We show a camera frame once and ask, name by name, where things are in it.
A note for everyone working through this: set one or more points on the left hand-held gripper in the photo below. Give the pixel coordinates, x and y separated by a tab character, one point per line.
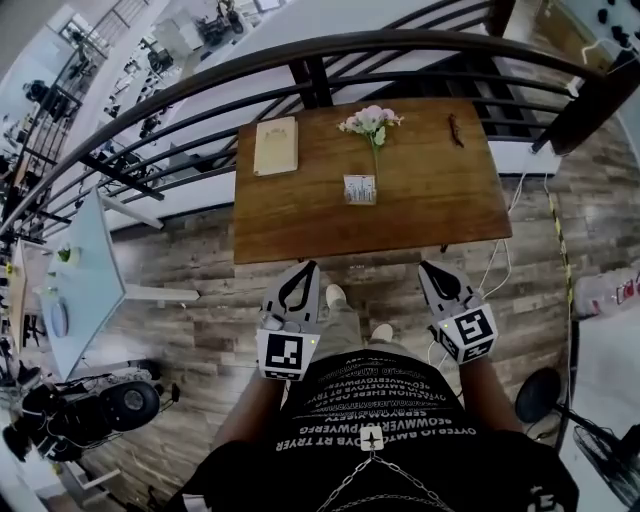
285	352

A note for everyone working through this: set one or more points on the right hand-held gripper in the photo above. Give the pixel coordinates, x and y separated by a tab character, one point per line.
472	330

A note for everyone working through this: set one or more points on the person's right forearm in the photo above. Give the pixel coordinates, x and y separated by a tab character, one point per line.
490	395

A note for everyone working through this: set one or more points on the person's left forearm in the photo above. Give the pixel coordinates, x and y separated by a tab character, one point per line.
250	415

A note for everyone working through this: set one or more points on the person's left beige shoe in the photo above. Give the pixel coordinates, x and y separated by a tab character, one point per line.
335	295

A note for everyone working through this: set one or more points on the person's beige shoe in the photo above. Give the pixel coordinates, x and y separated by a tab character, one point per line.
335	295
382	333

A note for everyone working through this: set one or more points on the person's khaki trousers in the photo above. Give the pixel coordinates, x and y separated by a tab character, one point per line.
345	330

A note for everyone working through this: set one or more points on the person's right beige shoe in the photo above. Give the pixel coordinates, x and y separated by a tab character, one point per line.
382	333

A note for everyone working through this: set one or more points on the wooden table with black legs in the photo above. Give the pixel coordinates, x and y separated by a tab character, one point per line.
440	210

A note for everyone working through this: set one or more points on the black standing fan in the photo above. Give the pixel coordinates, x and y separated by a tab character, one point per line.
537	395

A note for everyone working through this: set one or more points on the pack of water bottles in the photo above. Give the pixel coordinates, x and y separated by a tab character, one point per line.
600	295

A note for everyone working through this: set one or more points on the brown eyeglasses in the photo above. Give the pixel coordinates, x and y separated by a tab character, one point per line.
455	131

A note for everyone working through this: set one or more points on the beige book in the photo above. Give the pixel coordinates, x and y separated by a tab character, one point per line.
275	146

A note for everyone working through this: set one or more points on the person's black printed t-shirt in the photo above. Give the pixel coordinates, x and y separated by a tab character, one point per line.
450	460

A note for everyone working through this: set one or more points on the white table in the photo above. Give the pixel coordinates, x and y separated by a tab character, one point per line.
610	360

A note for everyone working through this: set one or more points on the pink flower bouquet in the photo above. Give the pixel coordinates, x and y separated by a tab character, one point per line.
370	120

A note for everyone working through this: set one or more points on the black office chair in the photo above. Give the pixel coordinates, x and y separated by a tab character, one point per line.
131	402

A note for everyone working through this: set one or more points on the light blue glass table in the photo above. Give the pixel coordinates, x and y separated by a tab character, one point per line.
85	300

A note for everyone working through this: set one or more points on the white plate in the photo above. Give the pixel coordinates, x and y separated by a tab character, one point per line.
59	317

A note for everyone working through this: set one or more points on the black metal railing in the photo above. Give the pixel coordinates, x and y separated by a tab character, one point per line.
320	75

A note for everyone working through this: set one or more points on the white metal stand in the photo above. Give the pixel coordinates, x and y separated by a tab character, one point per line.
100	480

